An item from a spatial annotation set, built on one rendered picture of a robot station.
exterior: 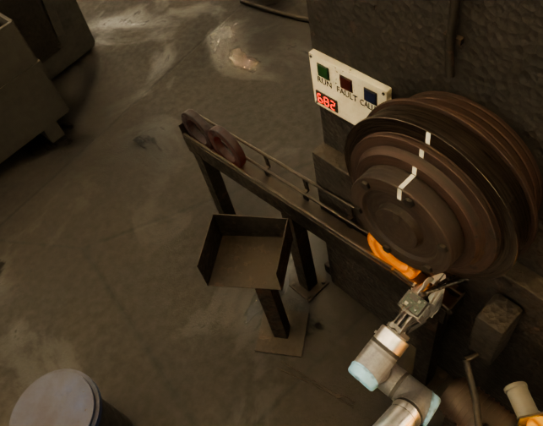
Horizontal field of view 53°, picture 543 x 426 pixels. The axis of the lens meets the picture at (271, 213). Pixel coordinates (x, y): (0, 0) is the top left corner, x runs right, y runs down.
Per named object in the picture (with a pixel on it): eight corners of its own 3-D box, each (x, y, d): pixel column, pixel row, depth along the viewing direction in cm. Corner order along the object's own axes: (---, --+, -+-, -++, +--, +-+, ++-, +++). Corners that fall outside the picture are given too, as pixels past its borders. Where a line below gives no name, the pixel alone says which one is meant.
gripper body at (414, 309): (432, 303, 143) (404, 339, 143) (437, 309, 151) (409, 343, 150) (409, 286, 147) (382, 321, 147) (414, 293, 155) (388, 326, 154)
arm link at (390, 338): (402, 359, 150) (375, 336, 155) (413, 345, 151) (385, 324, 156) (396, 355, 143) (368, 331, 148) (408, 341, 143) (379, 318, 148)
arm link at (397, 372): (392, 398, 160) (384, 396, 150) (361, 373, 166) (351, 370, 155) (410, 373, 161) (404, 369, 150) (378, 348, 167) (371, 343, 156)
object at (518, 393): (523, 388, 142) (528, 379, 138) (540, 422, 136) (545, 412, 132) (502, 393, 143) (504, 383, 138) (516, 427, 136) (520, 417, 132)
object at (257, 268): (252, 306, 240) (212, 213, 183) (311, 312, 234) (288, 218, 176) (242, 349, 229) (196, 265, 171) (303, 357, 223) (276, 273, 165)
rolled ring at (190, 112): (201, 122, 206) (208, 117, 207) (175, 106, 217) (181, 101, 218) (216, 157, 220) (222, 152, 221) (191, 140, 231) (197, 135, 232)
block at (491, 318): (485, 324, 161) (499, 287, 142) (509, 342, 157) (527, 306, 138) (464, 350, 158) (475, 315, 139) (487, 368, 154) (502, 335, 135)
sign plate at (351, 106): (319, 99, 157) (313, 47, 143) (391, 139, 144) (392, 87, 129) (314, 103, 156) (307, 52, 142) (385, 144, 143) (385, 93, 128)
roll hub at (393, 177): (365, 216, 141) (361, 144, 119) (457, 279, 127) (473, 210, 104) (350, 230, 139) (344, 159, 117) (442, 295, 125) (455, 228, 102)
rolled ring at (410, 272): (382, 225, 150) (389, 218, 151) (358, 237, 168) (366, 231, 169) (426, 275, 149) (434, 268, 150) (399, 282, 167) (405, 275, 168)
